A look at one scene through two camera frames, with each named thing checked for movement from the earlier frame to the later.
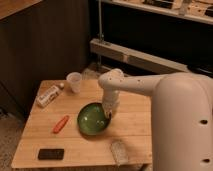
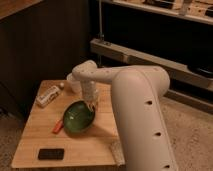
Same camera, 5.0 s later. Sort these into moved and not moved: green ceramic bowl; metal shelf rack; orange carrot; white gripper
Moved: green ceramic bowl; white gripper
Not moved: metal shelf rack; orange carrot
